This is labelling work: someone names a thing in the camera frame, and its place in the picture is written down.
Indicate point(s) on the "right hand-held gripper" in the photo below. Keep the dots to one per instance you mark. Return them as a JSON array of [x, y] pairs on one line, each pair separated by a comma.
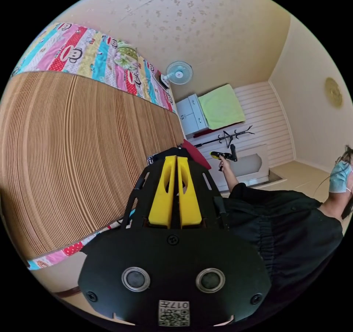
[[226, 156]]

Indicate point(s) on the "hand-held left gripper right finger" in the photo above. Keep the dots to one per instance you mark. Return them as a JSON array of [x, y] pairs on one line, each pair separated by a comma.
[[190, 208]]

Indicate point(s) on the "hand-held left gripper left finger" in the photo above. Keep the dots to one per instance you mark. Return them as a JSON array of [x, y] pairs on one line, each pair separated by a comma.
[[161, 199]]

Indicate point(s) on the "person's right forearm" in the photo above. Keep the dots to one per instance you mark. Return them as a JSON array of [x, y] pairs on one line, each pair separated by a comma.
[[231, 179]]

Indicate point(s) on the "red long sleeve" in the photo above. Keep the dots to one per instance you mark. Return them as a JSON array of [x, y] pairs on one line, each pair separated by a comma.
[[197, 154]]

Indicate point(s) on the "person's right hand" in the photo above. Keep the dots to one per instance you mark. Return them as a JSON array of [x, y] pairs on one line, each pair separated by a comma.
[[224, 164]]

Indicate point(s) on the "black coat rack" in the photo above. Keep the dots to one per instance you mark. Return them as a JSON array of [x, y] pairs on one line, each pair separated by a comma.
[[229, 137]]

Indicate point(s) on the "white cupboard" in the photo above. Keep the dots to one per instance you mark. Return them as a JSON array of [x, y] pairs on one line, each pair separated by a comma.
[[190, 115]]

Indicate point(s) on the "light green towel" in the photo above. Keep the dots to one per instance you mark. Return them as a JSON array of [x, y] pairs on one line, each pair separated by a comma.
[[222, 106]]

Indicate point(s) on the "white table fan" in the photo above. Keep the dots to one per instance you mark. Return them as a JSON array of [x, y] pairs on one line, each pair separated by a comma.
[[178, 73]]

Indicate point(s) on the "person's body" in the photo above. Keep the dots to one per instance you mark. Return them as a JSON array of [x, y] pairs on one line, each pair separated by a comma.
[[289, 227]]

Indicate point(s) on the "bed with woven mat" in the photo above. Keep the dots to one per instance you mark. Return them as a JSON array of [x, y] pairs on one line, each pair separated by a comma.
[[69, 144]]

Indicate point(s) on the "green floral pillow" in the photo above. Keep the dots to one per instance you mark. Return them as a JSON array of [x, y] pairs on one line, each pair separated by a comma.
[[127, 55]]

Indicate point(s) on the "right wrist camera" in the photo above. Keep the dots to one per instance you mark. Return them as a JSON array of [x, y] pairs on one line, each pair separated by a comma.
[[234, 151]]

